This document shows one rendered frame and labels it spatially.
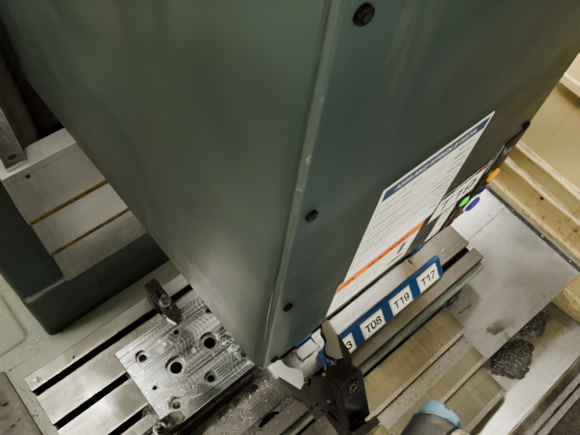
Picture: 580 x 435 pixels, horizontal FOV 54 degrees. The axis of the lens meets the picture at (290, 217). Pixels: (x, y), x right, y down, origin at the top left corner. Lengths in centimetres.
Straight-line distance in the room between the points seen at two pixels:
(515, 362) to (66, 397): 132
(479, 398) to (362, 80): 159
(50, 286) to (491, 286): 132
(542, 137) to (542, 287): 48
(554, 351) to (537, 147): 67
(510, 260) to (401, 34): 166
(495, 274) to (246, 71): 165
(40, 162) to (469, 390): 133
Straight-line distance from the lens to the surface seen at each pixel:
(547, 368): 203
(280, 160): 36
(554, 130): 174
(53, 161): 125
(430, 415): 109
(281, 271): 49
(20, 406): 187
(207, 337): 146
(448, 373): 182
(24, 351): 193
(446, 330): 186
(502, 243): 196
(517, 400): 195
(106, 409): 153
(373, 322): 156
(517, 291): 194
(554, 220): 192
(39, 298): 169
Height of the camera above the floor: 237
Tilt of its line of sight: 59 degrees down
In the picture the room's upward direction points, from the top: 11 degrees clockwise
